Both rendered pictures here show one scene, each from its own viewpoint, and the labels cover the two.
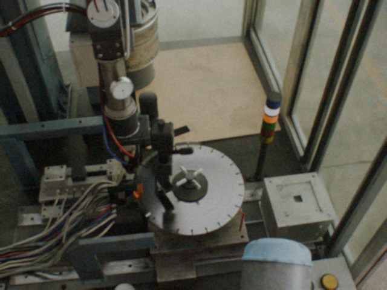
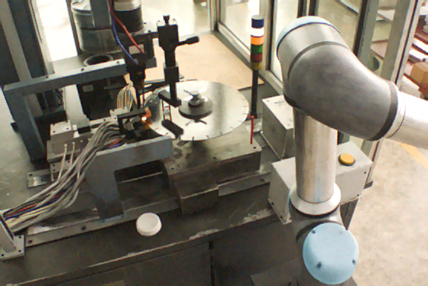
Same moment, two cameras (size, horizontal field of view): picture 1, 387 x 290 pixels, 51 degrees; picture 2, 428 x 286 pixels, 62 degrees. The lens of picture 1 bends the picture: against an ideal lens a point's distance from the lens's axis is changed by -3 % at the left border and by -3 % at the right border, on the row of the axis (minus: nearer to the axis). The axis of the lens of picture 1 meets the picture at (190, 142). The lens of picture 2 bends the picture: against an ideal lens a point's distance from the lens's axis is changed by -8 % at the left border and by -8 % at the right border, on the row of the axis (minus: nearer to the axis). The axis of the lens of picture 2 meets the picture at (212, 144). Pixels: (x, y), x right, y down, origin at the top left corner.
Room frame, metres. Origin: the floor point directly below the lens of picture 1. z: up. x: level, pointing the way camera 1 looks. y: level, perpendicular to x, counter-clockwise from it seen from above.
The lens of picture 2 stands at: (-0.28, 0.14, 1.63)
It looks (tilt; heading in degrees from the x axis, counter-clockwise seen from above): 40 degrees down; 349
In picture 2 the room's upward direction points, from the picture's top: 2 degrees counter-clockwise
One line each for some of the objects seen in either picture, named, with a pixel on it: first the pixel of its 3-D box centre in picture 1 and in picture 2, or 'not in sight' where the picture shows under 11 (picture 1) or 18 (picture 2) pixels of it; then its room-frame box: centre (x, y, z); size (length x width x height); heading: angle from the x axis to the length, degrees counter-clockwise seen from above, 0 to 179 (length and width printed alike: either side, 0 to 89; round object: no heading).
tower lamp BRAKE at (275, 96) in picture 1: (273, 99); (257, 21); (0.89, -0.25, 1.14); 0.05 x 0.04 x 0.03; 8
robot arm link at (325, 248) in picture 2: not in sight; (326, 259); (0.12, -0.18, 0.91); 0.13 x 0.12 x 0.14; 169
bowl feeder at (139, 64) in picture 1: (124, 45); (110, 34); (1.45, 0.28, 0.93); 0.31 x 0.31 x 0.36
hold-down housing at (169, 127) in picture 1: (162, 148); (169, 49); (0.68, 0.07, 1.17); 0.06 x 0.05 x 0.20; 89
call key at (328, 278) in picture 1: (329, 282); (346, 160); (0.42, -0.38, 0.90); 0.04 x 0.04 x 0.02
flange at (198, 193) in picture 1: (190, 183); (195, 103); (0.71, 0.00, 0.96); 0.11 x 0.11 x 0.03
